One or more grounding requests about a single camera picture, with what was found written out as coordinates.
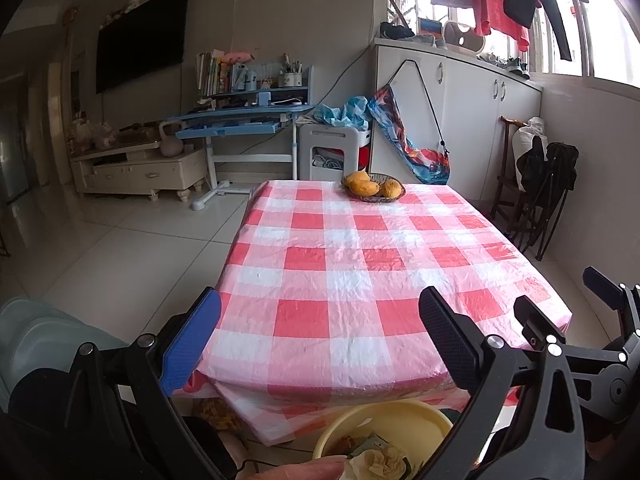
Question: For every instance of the yellow patterned cloth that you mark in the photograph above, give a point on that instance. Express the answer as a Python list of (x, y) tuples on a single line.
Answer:
[(215, 412)]

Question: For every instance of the yellow plastic basin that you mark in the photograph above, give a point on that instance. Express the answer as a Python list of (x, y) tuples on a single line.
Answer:
[(400, 412)]

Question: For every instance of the white cabinet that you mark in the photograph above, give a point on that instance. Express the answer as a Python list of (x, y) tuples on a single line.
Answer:
[(470, 125)]

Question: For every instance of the yellow mango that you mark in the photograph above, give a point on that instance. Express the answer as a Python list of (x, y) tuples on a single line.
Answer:
[(365, 188), (357, 178), (392, 189)]

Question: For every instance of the black hanging garment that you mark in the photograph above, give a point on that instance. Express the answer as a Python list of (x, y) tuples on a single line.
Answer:
[(555, 10)]

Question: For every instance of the blue crumpled cloth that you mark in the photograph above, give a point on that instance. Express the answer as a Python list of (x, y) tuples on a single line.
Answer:
[(345, 112)]

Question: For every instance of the cream tv cabinet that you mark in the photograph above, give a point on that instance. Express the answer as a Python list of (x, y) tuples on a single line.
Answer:
[(140, 172)]

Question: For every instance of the beige box with holes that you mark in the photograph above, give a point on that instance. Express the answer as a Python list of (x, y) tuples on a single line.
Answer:
[(462, 35)]

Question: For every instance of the grey sofa chair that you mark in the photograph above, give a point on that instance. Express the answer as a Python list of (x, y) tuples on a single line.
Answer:
[(40, 340)]

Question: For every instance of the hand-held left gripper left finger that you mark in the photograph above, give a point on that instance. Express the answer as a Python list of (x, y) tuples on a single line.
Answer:
[(192, 340)]

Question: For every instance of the pink plush toy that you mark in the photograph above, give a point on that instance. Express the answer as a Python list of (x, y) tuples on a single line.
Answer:
[(237, 57)]

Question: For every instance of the row of books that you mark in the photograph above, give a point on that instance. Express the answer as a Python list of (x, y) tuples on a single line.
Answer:
[(212, 72)]

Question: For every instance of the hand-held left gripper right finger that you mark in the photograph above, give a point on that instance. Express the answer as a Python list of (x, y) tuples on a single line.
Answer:
[(450, 335)]

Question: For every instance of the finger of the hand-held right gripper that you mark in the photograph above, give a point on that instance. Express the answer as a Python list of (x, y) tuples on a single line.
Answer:
[(605, 285), (532, 320)]

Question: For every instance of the wooden chair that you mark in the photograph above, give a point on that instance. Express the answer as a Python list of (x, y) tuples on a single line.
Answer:
[(505, 160)]

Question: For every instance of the white plastic stool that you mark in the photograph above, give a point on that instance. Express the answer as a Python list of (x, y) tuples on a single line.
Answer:
[(327, 135)]

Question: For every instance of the beige paper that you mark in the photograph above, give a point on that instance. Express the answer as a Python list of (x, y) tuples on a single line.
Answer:
[(380, 465)]

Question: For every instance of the grey sneakers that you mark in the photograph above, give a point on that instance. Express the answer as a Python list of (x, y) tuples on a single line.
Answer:
[(505, 65)]

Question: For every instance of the red container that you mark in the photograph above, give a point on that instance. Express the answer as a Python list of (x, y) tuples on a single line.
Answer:
[(365, 157)]

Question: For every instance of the white sack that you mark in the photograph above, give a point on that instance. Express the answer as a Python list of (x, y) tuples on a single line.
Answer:
[(525, 145)]

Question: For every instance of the beige kettlebell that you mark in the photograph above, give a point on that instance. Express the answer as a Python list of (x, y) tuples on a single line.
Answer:
[(171, 147)]

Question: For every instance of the white plastic bag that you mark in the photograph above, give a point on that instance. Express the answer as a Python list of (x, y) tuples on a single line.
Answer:
[(95, 135)]

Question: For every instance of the red hanging garment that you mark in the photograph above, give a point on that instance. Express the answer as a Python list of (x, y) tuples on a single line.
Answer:
[(492, 10)]

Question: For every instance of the white pen holder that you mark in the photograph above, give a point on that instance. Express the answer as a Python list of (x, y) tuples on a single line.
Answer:
[(290, 80)]

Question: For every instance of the dark shoes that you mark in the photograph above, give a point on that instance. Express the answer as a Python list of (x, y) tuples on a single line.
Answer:
[(397, 31)]

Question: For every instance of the black folding chair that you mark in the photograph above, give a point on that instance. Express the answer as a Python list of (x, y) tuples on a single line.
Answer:
[(560, 165)]

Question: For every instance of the pink checked tablecloth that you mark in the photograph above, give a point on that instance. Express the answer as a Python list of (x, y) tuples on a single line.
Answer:
[(350, 285)]

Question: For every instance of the blue study desk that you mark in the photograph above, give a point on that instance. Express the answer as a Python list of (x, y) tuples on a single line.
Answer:
[(230, 127)]

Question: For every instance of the black television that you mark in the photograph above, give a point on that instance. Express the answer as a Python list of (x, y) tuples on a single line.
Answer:
[(142, 40)]

